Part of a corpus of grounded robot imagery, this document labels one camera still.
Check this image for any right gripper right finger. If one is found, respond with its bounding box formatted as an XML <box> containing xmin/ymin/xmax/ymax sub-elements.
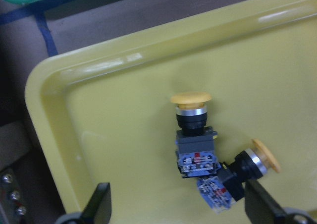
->
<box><xmin>244</xmin><ymin>179</ymin><xmax>288</xmax><ymax>224</ymax></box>

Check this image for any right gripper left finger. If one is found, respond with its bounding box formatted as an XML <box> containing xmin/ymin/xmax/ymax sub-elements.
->
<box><xmin>80</xmin><ymin>182</ymin><xmax>111</xmax><ymax>224</ymax></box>

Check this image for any yellow plastic tray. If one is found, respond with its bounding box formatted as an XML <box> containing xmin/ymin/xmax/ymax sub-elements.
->
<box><xmin>25</xmin><ymin>0</ymin><xmax>317</xmax><ymax>224</ymax></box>

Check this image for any green conveyor belt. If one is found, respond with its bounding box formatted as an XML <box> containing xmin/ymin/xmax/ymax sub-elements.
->
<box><xmin>0</xmin><ymin>121</ymin><xmax>33</xmax><ymax>224</ymax></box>

